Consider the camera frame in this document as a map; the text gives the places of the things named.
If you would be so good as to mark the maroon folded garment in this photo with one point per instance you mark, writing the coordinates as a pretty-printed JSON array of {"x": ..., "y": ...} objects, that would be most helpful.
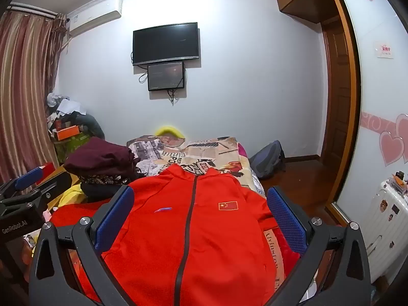
[{"x": 102, "y": 156}]

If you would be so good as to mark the striped brown curtain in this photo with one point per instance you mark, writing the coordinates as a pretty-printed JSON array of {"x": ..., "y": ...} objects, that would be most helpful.
[{"x": 22, "y": 86}]

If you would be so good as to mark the yellow pillow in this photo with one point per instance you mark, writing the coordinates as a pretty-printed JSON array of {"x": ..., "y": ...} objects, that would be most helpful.
[{"x": 169, "y": 131}]

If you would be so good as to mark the red zip jacket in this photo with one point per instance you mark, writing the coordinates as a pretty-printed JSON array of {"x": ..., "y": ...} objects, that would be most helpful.
[{"x": 207, "y": 245}]

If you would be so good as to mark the wooden door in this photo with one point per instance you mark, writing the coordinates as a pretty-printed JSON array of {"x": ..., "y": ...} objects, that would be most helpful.
[{"x": 338, "y": 102}]

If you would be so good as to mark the grey backpack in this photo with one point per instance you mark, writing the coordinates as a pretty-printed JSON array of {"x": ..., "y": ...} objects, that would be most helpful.
[{"x": 266, "y": 161}]

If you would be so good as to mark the printed blanket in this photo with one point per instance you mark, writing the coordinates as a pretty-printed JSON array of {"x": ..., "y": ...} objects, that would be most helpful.
[{"x": 197, "y": 153}]

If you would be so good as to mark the black wall television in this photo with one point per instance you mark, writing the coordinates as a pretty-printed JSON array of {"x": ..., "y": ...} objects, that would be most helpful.
[{"x": 165, "y": 43}]

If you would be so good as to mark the white wardrobe sliding door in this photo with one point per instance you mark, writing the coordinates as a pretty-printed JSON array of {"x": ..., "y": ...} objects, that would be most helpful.
[{"x": 373, "y": 102}]

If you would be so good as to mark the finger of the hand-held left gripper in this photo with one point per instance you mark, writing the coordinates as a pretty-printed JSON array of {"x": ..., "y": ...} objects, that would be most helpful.
[
  {"x": 28, "y": 178},
  {"x": 51, "y": 191}
]

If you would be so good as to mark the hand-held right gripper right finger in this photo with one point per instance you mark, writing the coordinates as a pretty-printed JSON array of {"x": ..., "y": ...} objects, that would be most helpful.
[{"x": 287, "y": 216}]

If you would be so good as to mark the orange box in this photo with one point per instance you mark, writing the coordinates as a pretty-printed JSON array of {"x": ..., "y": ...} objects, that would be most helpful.
[{"x": 68, "y": 133}]

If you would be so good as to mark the black white patterned garment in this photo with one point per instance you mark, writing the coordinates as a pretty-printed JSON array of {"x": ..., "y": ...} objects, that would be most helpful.
[{"x": 102, "y": 179}]

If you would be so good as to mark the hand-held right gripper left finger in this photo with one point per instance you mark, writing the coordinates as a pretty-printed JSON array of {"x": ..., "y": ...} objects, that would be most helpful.
[{"x": 114, "y": 216}]

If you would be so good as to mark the white air conditioner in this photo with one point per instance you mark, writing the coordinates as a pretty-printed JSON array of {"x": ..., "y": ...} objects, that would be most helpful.
[{"x": 95, "y": 16}]

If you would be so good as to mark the green bag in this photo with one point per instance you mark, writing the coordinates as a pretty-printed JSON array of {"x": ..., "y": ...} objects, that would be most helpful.
[{"x": 75, "y": 148}]

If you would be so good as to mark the square paper sticker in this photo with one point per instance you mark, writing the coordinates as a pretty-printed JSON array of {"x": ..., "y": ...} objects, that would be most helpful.
[{"x": 384, "y": 50}]

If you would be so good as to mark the white suitcase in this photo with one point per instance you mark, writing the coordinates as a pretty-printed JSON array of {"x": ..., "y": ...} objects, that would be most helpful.
[{"x": 382, "y": 229}]

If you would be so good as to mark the small black wall monitor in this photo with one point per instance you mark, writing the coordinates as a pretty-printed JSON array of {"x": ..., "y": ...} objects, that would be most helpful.
[{"x": 165, "y": 75}]

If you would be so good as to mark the dark folded garment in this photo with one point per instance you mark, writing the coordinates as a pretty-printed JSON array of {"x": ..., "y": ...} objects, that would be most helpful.
[{"x": 95, "y": 193}]

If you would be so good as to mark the yellow cloth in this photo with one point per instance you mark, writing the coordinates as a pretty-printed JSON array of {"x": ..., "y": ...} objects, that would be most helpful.
[{"x": 71, "y": 194}]

